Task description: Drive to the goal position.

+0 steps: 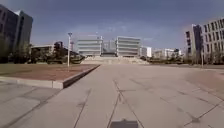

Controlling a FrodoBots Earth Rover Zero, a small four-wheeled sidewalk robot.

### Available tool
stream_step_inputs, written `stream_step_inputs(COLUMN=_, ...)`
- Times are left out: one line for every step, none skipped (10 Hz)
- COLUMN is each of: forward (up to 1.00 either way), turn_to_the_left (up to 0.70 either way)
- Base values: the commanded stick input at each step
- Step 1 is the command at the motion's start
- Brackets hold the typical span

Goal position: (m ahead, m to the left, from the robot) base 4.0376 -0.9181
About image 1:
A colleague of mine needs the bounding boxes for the pale stone stairs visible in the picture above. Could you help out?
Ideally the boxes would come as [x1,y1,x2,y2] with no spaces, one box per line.
[80,55,150,66]

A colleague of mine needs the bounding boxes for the white layered building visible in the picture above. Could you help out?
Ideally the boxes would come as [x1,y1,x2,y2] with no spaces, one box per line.
[76,35,142,58]

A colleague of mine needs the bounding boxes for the grey paved plaza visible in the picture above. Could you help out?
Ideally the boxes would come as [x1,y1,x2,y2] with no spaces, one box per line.
[0,63,224,128]

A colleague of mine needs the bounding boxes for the grey stone kerb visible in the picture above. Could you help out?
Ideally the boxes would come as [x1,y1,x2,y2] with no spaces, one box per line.
[0,64,101,90]

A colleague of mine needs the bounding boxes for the white low building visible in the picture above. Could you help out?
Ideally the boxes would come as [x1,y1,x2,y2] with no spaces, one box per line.
[139,45,184,60]

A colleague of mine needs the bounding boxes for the robot's own part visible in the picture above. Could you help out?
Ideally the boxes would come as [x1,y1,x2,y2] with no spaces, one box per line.
[109,119,139,128]

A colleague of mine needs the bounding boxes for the row of bushes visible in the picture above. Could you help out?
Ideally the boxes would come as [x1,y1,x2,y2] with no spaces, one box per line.
[139,49,224,66]

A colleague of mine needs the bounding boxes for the brown bare earth bed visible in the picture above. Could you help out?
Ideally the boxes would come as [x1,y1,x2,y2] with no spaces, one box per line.
[0,63,98,82]

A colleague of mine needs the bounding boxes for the row of trees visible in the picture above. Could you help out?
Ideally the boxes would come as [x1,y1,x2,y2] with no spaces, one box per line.
[13,41,86,65]

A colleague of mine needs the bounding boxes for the low brown building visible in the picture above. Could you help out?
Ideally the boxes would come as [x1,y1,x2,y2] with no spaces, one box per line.
[30,44,56,56]

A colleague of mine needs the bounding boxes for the grey windowed building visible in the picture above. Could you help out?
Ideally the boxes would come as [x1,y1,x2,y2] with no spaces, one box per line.
[184,17,224,64]

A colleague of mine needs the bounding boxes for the dark glass building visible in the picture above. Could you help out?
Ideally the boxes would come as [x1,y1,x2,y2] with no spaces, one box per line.
[0,3,34,64]

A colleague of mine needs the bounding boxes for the pale lamp post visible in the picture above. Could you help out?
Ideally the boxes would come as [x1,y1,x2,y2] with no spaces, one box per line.
[66,31,73,69]

